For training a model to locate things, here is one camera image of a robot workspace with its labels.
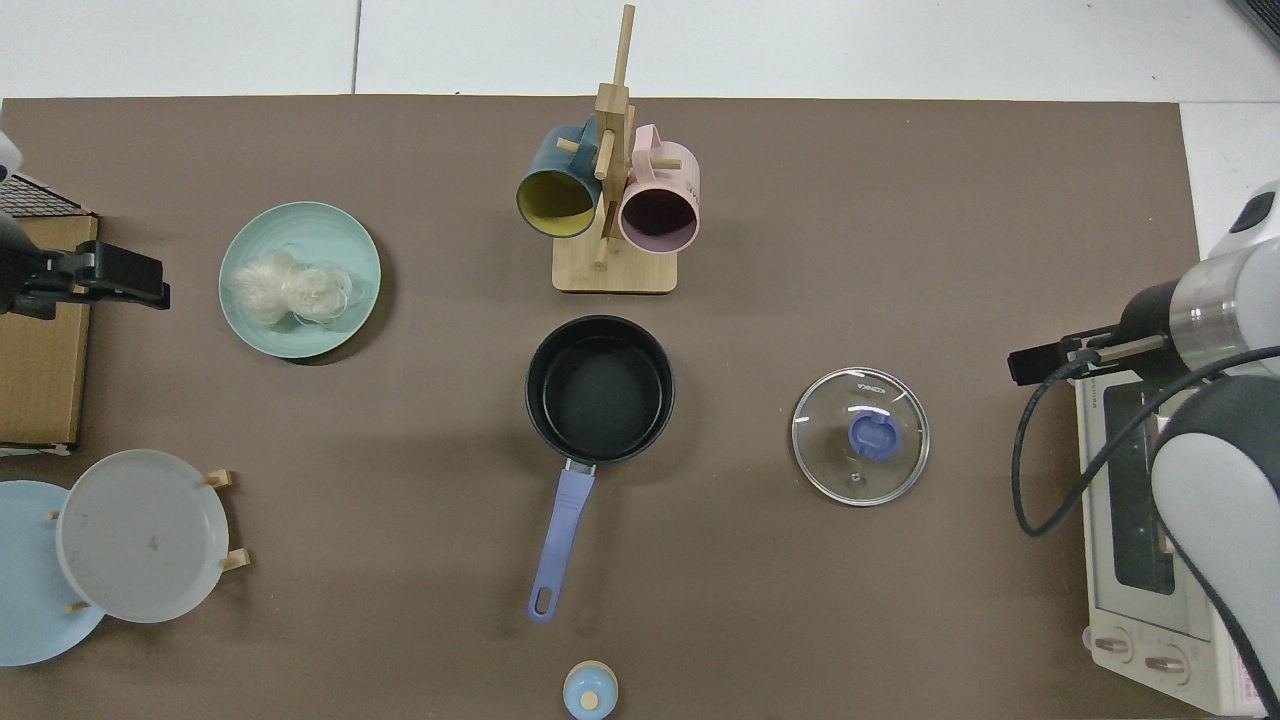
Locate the dark teal cup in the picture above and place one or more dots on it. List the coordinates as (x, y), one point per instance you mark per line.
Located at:
(555, 150)

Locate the pink cup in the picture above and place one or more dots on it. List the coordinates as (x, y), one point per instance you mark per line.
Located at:
(682, 190)

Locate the light blue plate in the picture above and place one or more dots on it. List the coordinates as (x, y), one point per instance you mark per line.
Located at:
(25, 600)

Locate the pale toaster oven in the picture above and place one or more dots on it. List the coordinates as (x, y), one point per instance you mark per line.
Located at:
(1150, 620)

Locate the small blue round thing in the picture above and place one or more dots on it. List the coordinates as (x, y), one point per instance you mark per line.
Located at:
(575, 690)

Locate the brown table cloth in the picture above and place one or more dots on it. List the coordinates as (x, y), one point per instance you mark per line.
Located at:
(400, 500)

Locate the wooden cup stand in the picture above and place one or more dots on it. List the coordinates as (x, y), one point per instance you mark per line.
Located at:
(615, 270)

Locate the pale green plate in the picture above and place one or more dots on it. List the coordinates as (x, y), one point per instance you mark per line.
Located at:
(300, 225)

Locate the dark grey slanted panel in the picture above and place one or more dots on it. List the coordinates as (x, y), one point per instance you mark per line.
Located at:
(1262, 15)

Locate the white vermicelli bundle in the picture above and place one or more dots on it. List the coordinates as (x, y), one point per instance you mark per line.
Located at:
(285, 290)

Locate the grey plate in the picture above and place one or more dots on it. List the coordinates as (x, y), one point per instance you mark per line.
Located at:
(140, 530)

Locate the wooden plate rack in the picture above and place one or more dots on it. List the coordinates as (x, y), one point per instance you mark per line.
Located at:
(240, 560)

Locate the glass lid with blue knob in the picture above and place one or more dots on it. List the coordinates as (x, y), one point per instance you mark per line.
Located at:
(830, 450)

